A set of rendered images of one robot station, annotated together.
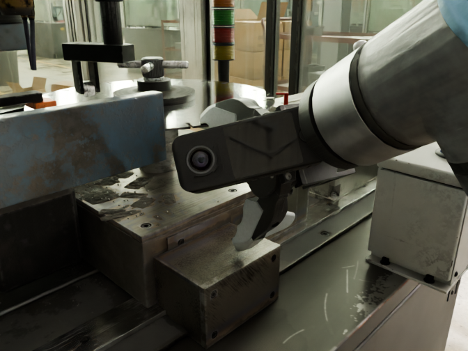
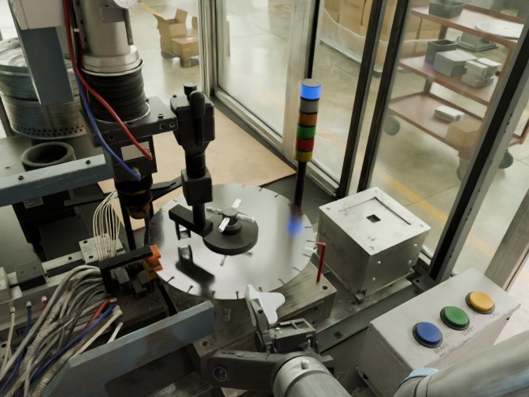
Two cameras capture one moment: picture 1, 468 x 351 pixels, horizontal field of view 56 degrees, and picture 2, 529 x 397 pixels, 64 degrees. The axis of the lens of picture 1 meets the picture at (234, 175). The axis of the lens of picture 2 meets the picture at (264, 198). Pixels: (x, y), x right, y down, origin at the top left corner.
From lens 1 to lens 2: 0.44 m
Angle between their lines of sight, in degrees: 20
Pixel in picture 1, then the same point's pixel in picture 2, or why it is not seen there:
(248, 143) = (246, 372)
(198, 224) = (238, 342)
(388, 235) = (368, 365)
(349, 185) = (376, 287)
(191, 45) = (293, 98)
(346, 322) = not seen: outside the picture
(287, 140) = (267, 378)
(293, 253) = not seen: hidden behind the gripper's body
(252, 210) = not seen: hidden behind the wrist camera
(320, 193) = (351, 288)
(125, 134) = (188, 330)
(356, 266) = (346, 373)
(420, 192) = (389, 358)
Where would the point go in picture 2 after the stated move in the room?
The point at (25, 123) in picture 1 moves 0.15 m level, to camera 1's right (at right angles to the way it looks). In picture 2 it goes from (132, 344) to (237, 372)
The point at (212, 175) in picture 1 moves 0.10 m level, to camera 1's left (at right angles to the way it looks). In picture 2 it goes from (225, 382) to (158, 363)
